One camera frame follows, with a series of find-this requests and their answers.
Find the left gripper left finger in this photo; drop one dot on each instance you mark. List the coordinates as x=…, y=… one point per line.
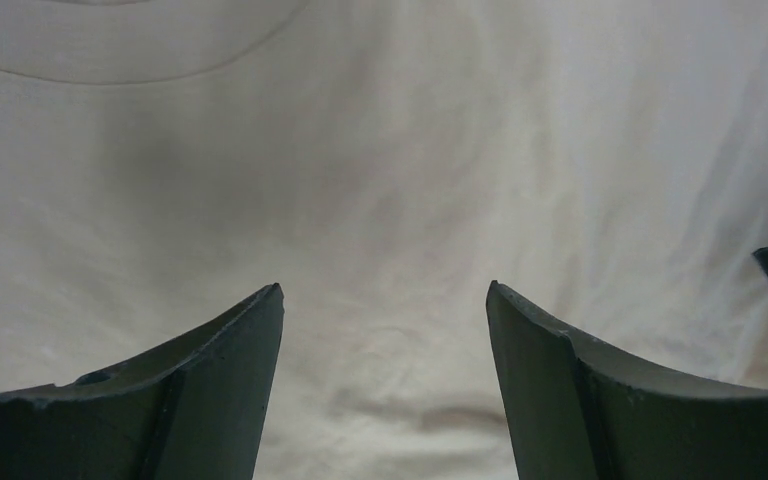
x=190, y=408

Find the beige t shirt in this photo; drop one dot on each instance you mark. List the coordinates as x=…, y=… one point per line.
x=384, y=161

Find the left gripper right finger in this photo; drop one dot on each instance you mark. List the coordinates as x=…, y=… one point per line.
x=578, y=407

